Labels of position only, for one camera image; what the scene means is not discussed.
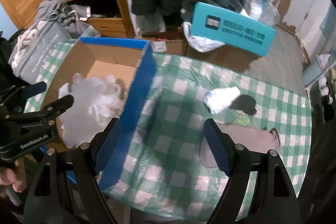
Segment teal printed box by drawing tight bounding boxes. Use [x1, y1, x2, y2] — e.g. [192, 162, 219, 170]
[189, 2, 278, 57]

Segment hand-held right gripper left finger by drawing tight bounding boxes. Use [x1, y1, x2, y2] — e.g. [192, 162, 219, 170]
[25, 117, 123, 224]

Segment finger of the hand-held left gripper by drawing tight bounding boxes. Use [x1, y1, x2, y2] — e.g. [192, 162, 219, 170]
[0, 81, 48, 109]
[5, 94, 75, 130]

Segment labelled brown cardboard box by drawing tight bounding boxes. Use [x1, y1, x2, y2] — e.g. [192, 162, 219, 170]
[142, 31, 188, 57]

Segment long pinkish grey cloth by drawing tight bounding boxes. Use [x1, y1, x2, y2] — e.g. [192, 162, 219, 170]
[201, 122, 283, 168]

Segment blue cardboard box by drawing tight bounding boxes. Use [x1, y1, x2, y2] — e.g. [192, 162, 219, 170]
[39, 36, 157, 191]

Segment pile of grey clothes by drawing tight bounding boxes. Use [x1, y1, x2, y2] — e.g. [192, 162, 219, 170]
[35, 0, 102, 39]

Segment light green cloth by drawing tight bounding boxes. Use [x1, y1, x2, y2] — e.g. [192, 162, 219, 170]
[232, 112, 253, 125]

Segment green white checked tablecloth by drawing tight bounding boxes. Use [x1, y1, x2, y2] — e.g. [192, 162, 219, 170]
[25, 39, 313, 215]

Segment white mesh bath loofah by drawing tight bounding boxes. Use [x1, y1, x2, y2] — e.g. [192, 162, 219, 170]
[58, 73, 127, 149]

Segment group of assorted shoes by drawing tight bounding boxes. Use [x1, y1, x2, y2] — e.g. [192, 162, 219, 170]
[318, 74, 336, 121]

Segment grey printed tote bag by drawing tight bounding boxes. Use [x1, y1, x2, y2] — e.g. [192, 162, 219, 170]
[9, 20, 72, 84]

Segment white black patterned cloth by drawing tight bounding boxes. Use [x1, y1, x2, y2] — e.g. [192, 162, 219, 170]
[203, 86, 240, 115]

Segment dark cloth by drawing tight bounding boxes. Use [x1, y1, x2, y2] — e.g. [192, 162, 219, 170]
[296, 98, 336, 224]

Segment dark grey sock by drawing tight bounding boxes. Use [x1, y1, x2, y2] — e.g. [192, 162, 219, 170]
[229, 94, 258, 116]

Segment person's left hand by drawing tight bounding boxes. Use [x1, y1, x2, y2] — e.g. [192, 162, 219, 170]
[0, 158, 27, 193]

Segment small white plastic bag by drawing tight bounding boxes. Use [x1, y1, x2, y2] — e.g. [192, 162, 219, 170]
[316, 53, 332, 65]

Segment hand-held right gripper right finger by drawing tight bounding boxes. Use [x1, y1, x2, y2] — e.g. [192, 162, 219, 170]
[204, 118, 301, 224]

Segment clear plastic bag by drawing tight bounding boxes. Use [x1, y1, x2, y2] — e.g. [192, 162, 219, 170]
[259, 0, 281, 28]

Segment shoe rack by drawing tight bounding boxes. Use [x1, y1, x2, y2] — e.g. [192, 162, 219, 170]
[304, 64, 336, 123]

